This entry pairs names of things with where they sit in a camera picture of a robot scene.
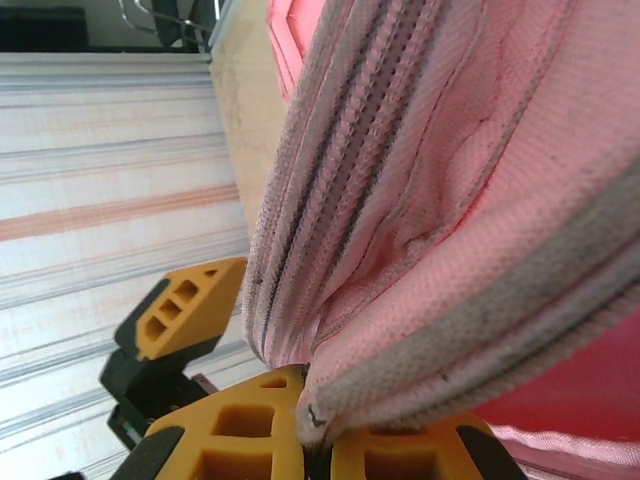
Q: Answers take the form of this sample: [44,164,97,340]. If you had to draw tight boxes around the pink backpack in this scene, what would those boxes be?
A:
[242,0,640,480]

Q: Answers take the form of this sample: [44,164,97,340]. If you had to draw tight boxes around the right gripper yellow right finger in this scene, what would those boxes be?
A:
[327,410,529,480]

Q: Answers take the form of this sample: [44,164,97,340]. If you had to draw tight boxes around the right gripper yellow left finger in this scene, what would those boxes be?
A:
[112,364,307,480]

